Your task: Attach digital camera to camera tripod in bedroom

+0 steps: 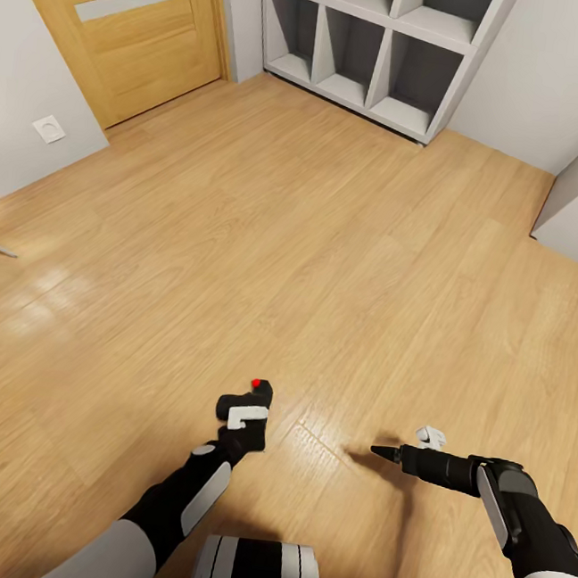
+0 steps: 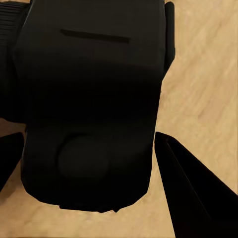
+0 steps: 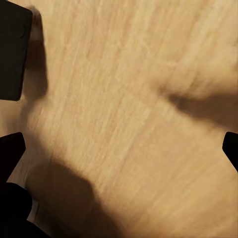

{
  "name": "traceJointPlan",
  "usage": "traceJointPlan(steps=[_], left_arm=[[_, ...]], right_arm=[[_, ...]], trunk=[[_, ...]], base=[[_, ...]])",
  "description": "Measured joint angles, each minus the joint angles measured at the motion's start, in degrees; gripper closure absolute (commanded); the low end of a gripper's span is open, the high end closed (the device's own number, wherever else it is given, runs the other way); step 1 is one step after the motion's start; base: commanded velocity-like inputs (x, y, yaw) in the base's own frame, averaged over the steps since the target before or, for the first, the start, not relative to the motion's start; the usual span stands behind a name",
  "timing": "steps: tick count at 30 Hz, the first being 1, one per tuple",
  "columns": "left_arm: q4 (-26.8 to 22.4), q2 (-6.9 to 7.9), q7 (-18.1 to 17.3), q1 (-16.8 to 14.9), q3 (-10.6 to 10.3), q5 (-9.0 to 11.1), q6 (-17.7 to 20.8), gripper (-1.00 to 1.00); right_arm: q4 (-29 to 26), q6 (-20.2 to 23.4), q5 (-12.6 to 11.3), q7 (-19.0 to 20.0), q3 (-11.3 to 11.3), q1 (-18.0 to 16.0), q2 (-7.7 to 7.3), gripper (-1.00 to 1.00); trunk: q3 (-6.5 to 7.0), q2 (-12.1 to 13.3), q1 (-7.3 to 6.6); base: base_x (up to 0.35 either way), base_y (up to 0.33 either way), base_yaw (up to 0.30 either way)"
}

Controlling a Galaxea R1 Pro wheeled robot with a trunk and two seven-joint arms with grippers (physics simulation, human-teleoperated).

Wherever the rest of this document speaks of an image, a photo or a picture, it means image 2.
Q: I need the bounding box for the digital camera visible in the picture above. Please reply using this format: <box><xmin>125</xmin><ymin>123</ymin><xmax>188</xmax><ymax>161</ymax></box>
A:
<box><xmin>0</xmin><ymin>0</ymin><xmax>175</xmax><ymax>213</ymax></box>

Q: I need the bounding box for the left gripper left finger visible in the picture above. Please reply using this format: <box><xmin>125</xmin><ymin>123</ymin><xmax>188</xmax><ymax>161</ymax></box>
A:
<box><xmin>0</xmin><ymin>132</ymin><xmax>24</xmax><ymax>191</ymax></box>

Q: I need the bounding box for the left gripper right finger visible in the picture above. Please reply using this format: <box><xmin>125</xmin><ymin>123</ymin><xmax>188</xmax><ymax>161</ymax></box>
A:
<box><xmin>155</xmin><ymin>132</ymin><xmax>238</xmax><ymax>238</ymax></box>

